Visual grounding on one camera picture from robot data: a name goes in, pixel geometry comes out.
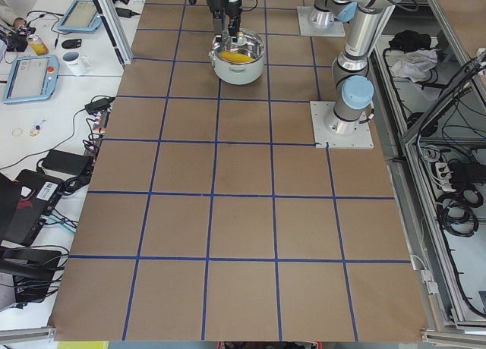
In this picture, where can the black cloth bundle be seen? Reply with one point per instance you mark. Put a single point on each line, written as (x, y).
(410, 41)

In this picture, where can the black power brick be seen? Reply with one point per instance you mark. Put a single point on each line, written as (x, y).
(67, 162)

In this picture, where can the teach pendant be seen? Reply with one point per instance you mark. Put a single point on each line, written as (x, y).
(81, 17)
(31, 79)

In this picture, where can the white mug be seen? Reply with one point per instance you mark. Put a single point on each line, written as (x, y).
(77, 64)

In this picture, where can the black laptop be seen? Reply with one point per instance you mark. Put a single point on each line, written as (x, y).
(25, 202)

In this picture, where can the yellow corn cob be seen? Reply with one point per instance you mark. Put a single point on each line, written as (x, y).
(235, 57)

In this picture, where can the near teach pendant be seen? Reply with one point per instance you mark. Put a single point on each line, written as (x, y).
(31, 79)

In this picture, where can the far teach pendant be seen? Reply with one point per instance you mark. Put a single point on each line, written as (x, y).
(81, 17)

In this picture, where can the brown paper table mat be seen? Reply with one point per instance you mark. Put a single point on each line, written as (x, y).
(212, 216)

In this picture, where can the black power adapter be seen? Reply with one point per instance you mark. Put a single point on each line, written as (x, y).
(99, 105)

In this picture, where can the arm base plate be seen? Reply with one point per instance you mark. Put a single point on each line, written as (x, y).
(331, 132)
(313, 22)

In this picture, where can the aluminium frame post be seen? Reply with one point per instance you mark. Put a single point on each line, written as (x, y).
(115, 31)

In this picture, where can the pale green electric pot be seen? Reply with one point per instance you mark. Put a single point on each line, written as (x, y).
(238, 74)

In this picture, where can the glass pot lid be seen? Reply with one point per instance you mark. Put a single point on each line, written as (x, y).
(249, 43)

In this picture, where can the white crumpled cloth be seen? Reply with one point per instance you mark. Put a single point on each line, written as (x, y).
(416, 65)

